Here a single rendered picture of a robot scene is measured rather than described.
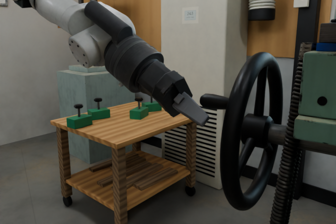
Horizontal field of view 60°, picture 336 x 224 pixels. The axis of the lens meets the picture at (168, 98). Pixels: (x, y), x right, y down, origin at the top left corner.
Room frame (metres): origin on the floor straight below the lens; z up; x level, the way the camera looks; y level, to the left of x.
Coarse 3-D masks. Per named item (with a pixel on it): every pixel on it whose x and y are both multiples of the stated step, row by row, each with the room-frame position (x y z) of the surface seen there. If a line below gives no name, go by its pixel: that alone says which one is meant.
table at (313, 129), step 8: (296, 120) 0.39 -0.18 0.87; (304, 120) 0.38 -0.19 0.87; (312, 120) 0.38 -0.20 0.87; (320, 120) 0.38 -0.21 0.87; (328, 120) 0.38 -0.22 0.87; (296, 128) 0.39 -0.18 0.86; (304, 128) 0.38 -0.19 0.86; (312, 128) 0.38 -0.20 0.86; (320, 128) 0.37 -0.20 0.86; (328, 128) 0.37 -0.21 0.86; (296, 136) 0.39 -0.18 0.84; (304, 136) 0.38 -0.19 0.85; (312, 136) 0.38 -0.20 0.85; (320, 136) 0.37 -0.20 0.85; (328, 136) 0.36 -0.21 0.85
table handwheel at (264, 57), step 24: (240, 72) 0.45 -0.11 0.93; (264, 72) 0.52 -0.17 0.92; (240, 96) 0.42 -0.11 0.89; (264, 96) 0.52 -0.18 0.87; (240, 120) 0.41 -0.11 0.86; (264, 120) 0.49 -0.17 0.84; (264, 144) 0.49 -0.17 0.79; (312, 144) 0.45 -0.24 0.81; (240, 168) 0.44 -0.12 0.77; (264, 168) 0.57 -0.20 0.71; (240, 192) 0.42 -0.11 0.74
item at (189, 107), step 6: (180, 96) 0.47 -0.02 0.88; (186, 96) 0.48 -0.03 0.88; (174, 102) 0.48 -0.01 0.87; (180, 102) 0.47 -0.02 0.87; (186, 102) 0.47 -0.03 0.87; (192, 102) 0.47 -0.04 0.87; (180, 108) 0.47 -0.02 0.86; (186, 108) 0.47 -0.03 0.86; (192, 108) 0.46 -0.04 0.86; (198, 108) 0.46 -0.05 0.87; (186, 114) 0.46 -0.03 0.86; (192, 114) 0.46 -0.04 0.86; (198, 114) 0.46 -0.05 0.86; (204, 114) 0.46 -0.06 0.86; (198, 120) 0.45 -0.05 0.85; (204, 120) 0.45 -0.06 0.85
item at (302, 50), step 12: (300, 48) 0.46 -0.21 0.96; (312, 48) 0.44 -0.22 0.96; (300, 60) 0.45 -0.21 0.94; (300, 72) 0.45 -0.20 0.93; (288, 120) 0.45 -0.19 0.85; (288, 132) 0.45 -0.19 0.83; (288, 144) 0.44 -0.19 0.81; (288, 156) 0.44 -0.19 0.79; (288, 168) 0.44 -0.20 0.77; (288, 180) 0.44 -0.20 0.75; (276, 192) 0.44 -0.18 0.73; (288, 192) 0.44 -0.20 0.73; (276, 204) 0.44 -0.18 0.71; (288, 204) 0.48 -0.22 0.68; (276, 216) 0.44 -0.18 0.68; (288, 216) 0.48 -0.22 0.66
